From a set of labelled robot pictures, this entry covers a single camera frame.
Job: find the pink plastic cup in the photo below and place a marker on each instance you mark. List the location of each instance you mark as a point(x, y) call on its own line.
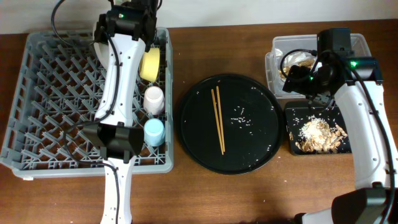
point(154, 100)

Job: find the grey plastic dishwasher rack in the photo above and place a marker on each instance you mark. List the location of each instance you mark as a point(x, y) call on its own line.
point(60, 83)

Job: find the clear plastic storage bin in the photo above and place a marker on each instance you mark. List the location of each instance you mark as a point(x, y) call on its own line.
point(284, 44)

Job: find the black rectangular tray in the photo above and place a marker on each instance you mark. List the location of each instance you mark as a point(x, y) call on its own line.
point(298, 112)

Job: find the yellow bowl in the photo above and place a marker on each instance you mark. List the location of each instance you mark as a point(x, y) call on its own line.
point(149, 66)

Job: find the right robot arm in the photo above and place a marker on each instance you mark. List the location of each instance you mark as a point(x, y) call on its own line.
point(354, 84)

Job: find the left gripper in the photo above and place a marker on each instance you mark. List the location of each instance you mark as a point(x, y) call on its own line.
point(106, 30)

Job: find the white napkin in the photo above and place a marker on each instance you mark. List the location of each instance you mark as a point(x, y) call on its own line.
point(294, 57)

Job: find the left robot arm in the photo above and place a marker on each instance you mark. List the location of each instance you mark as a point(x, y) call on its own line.
point(113, 131)

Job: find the food scraps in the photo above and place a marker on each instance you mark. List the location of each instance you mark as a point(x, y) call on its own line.
point(316, 136)

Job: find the blue plastic cup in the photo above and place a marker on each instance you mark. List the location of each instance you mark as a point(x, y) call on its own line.
point(154, 132)

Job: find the gold snack wrapper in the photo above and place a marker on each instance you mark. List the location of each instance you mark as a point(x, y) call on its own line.
point(308, 63)

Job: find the round black serving tray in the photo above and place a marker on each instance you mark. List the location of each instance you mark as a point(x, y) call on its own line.
point(253, 124)

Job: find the grey round plate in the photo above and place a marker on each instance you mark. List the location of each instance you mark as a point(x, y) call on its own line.
point(102, 53)

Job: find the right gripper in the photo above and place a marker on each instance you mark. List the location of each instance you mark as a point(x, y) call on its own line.
point(300, 88)

